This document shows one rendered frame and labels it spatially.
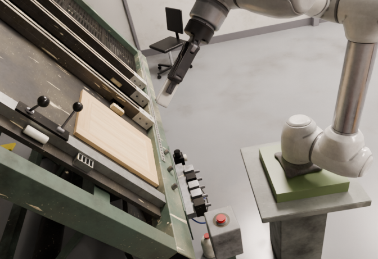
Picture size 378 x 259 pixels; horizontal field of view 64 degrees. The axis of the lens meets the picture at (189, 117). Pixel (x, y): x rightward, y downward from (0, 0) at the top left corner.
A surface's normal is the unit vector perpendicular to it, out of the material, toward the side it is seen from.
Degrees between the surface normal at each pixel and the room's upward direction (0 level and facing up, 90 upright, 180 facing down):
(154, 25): 90
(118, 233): 90
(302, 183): 1
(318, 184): 1
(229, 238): 90
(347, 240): 0
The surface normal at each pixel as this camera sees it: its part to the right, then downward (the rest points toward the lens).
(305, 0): 0.53, 0.41
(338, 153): -0.68, 0.31
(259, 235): -0.18, -0.80
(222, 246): 0.21, 0.54
